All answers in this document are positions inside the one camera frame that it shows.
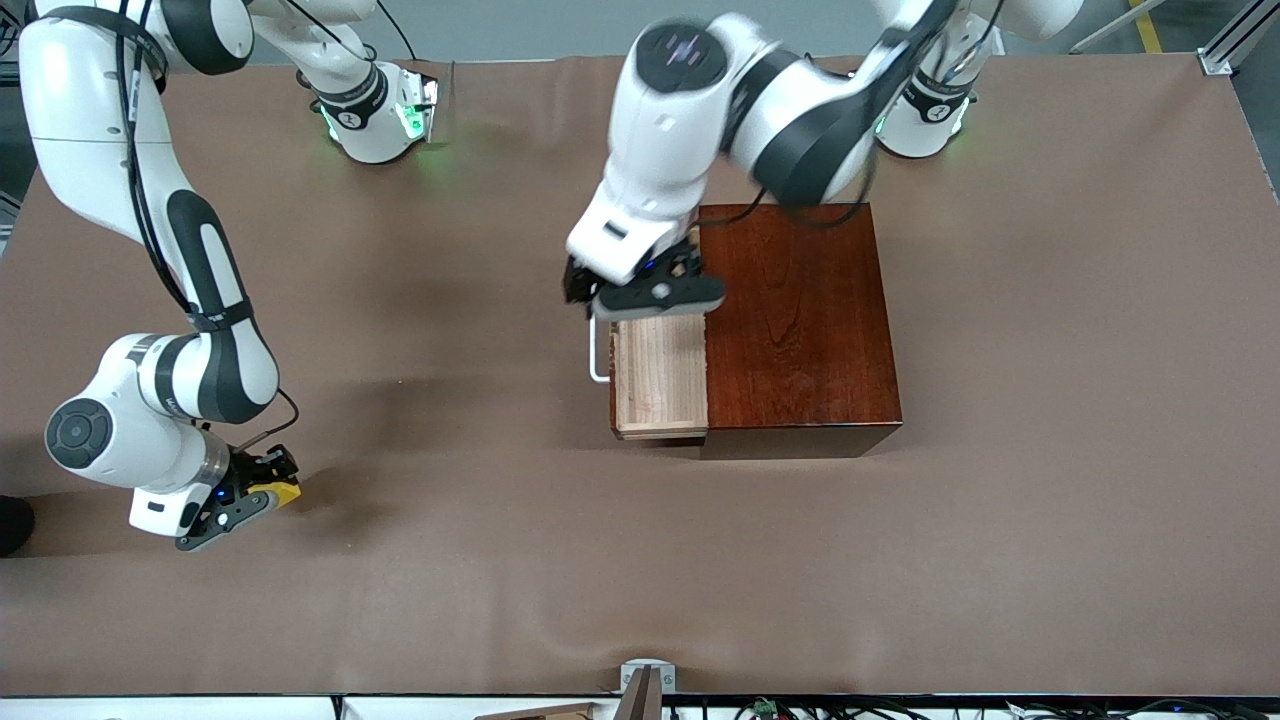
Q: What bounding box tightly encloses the black right base cable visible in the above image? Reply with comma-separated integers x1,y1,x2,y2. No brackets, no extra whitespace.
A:
375,0,421,63

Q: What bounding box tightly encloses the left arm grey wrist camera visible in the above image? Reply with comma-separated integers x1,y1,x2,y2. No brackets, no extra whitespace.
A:
590,276,727,323

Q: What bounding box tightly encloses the grey metal clamp bracket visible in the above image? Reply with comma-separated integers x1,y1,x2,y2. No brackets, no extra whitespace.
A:
618,658,678,720

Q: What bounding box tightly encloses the dark brown wooden cabinet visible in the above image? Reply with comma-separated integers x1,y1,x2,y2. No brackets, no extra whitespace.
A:
697,202,904,461

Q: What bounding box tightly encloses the wooden drawer with white handle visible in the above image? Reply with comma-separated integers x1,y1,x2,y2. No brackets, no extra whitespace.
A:
588,314,711,443

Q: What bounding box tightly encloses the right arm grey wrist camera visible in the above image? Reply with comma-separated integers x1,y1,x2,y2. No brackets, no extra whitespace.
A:
176,488,279,553

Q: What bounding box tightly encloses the brown table cover sheet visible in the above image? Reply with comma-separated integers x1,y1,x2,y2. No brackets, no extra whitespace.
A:
0,52,1280,699

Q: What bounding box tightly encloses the aluminium frame profile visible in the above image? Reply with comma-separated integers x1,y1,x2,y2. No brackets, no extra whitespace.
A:
1198,0,1280,77

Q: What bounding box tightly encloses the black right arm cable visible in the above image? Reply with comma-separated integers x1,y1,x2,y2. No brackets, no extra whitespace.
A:
115,0,301,457

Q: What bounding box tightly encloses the black round object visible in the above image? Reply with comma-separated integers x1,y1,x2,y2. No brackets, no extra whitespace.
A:
0,494,37,559

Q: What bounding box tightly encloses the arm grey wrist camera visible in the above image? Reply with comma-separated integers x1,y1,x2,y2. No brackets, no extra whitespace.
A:
590,276,727,323
176,488,279,553

